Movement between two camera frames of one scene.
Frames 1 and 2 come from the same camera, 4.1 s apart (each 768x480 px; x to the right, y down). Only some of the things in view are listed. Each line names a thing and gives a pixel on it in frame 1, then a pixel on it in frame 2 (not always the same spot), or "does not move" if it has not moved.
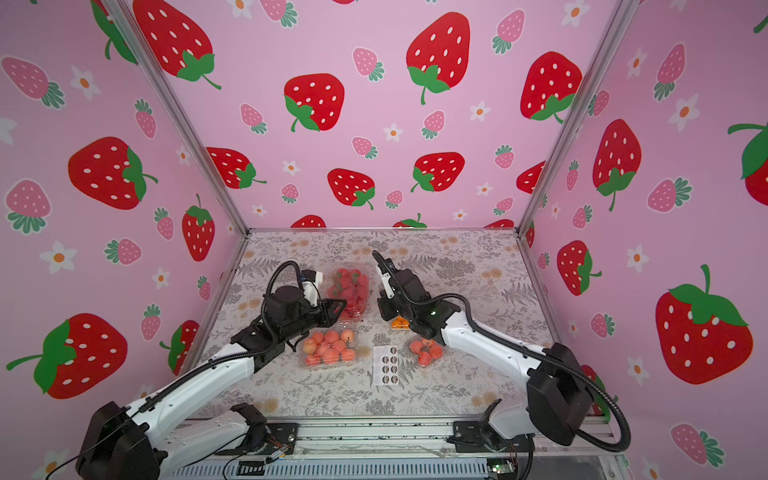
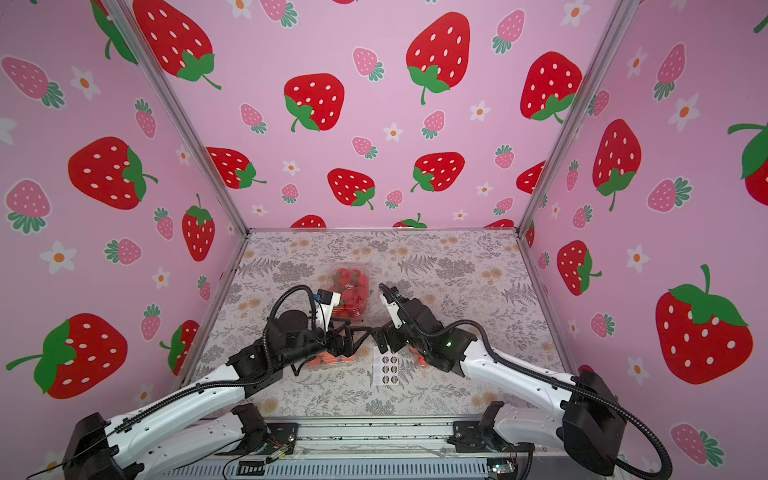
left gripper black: (332, 319) → (344, 348)
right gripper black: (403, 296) → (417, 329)
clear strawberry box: (350, 282) does not move
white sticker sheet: (386, 365) does not move
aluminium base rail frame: (423, 450) does not move
